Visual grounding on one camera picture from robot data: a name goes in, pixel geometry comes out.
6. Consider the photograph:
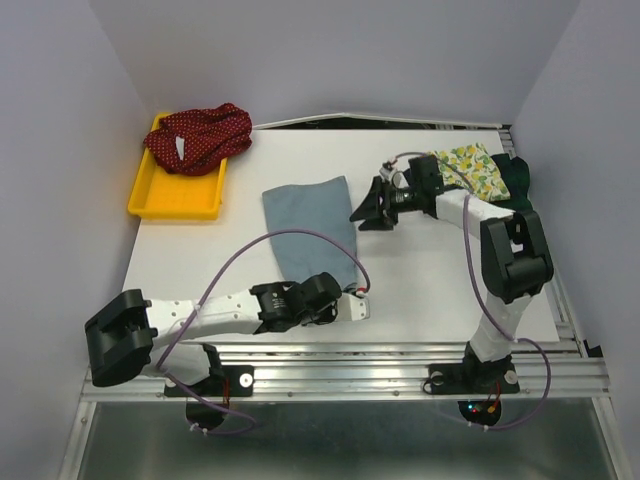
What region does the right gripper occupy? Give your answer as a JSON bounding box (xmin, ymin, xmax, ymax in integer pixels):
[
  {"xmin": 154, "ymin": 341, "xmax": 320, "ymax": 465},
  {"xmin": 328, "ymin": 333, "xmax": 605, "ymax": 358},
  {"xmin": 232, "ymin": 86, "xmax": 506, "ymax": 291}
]
[{"xmin": 348, "ymin": 173, "xmax": 421, "ymax": 229}]

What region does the light blue denim skirt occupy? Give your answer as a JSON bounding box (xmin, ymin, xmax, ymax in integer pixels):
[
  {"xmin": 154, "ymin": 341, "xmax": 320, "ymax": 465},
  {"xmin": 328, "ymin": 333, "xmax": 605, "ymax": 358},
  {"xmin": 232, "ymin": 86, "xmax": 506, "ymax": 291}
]
[{"xmin": 262, "ymin": 176, "xmax": 358, "ymax": 289}]

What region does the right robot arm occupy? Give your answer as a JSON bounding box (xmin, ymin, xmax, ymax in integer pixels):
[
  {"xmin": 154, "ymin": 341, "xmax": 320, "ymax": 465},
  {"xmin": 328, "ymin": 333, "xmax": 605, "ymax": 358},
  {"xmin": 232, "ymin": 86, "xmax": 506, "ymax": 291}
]
[{"xmin": 349, "ymin": 154, "xmax": 554, "ymax": 395}]

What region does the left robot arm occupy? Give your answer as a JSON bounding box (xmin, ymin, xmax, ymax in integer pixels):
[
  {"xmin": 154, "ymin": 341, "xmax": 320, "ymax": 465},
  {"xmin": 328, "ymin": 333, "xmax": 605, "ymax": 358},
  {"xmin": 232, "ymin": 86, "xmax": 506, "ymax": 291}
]
[{"xmin": 84, "ymin": 272, "xmax": 343, "ymax": 394}]

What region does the lemon print skirt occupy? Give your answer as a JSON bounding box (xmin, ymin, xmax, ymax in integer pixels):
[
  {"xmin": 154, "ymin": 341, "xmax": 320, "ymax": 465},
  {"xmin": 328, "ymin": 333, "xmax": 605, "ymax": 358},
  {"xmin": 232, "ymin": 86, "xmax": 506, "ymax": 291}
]
[{"xmin": 434, "ymin": 143, "xmax": 511, "ymax": 202}]

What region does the dark green skirt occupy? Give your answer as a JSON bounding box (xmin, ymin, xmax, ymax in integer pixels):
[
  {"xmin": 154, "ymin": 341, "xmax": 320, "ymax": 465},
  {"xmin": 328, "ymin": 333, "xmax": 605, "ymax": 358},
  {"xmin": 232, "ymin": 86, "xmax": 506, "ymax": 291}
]
[{"xmin": 491, "ymin": 153, "xmax": 533, "ymax": 212}]

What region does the yellow plastic tray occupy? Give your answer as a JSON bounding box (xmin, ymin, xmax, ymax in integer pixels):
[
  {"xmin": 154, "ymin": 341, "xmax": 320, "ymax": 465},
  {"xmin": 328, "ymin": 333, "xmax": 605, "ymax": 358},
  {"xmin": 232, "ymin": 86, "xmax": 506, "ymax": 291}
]
[{"xmin": 126, "ymin": 112, "xmax": 229, "ymax": 222}]

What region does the red polka dot skirt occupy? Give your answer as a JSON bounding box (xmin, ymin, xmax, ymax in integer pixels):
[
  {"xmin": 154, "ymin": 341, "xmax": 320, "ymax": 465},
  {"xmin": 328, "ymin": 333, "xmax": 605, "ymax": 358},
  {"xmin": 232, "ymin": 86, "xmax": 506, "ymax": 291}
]
[{"xmin": 143, "ymin": 103, "xmax": 253, "ymax": 177}]

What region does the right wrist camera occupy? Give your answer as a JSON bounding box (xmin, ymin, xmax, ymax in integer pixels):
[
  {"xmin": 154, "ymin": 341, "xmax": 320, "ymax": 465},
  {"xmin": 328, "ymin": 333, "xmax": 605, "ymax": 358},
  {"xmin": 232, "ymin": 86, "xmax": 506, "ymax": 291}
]
[{"xmin": 379, "ymin": 161, "xmax": 402, "ymax": 186}]

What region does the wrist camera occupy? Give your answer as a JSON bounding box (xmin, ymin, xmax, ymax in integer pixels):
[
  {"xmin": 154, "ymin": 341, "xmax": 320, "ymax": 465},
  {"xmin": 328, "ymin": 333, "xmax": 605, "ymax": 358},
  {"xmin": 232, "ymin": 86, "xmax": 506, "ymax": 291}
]
[
  {"xmin": 379, "ymin": 161, "xmax": 402, "ymax": 186},
  {"xmin": 336, "ymin": 293, "xmax": 370, "ymax": 322}
]

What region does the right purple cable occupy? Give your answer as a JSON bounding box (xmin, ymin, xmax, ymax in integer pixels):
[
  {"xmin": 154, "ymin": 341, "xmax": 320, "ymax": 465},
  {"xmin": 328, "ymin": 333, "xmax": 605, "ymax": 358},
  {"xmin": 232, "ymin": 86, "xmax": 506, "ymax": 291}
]
[{"xmin": 382, "ymin": 151, "xmax": 554, "ymax": 432}]

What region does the purple cable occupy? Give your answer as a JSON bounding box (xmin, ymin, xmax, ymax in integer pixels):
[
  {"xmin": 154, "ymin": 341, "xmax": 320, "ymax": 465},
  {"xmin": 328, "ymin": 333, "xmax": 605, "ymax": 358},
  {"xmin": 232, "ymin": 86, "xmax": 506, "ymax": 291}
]
[
  {"xmin": 382, "ymin": 151, "xmax": 554, "ymax": 432},
  {"xmin": 154, "ymin": 228, "xmax": 372, "ymax": 435}
]

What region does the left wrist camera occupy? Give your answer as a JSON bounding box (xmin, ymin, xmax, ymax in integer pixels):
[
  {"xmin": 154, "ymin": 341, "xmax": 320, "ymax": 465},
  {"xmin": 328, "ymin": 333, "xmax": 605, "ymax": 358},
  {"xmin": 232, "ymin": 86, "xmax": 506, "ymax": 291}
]
[{"xmin": 336, "ymin": 293, "xmax": 370, "ymax": 322}]

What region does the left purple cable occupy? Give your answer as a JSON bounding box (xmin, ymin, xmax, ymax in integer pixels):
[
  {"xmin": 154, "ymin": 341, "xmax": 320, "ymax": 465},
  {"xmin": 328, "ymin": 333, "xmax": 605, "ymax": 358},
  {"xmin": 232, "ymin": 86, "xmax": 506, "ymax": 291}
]
[{"xmin": 154, "ymin": 228, "xmax": 372, "ymax": 435}]

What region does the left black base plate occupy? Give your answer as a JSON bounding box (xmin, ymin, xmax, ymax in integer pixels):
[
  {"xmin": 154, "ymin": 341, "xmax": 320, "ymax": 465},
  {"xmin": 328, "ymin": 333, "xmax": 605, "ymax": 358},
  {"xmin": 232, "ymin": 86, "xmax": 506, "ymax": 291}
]
[{"xmin": 163, "ymin": 365, "xmax": 258, "ymax": 436}]

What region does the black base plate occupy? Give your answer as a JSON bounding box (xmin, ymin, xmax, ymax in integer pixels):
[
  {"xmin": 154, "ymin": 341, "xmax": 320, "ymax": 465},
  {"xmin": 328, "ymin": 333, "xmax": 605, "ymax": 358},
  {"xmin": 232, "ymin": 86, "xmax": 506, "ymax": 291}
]
[
  {"xmin": 421, "ymin": 362, "xmax": 520, "ymax": 429},
  {"xmin": 163, "ymin": 365, "xmax": 258, "ymax": 436}
]

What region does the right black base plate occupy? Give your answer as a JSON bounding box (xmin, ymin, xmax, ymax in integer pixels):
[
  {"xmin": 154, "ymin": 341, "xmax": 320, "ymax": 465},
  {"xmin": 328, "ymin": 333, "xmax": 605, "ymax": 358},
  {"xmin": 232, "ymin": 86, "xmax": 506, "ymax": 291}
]
[{"xmin": 421, "ymin": 362, "xmax": 520, "ymax": 429}]

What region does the aluminium rail frame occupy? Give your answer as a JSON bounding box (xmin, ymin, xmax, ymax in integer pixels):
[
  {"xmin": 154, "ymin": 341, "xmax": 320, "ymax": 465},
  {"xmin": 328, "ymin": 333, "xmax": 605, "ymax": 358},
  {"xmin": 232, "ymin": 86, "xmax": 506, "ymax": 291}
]
[{"xmin": 62, "ymin": 127, "xmax": 631, "ymax": 479}]

